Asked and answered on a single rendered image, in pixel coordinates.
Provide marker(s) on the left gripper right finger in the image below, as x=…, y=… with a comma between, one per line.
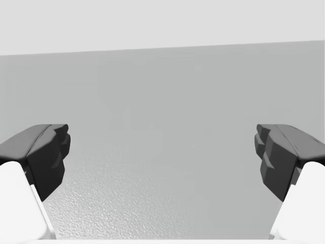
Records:
x=281, y=165

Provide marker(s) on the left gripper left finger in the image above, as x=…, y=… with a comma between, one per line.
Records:
x=38, y=162

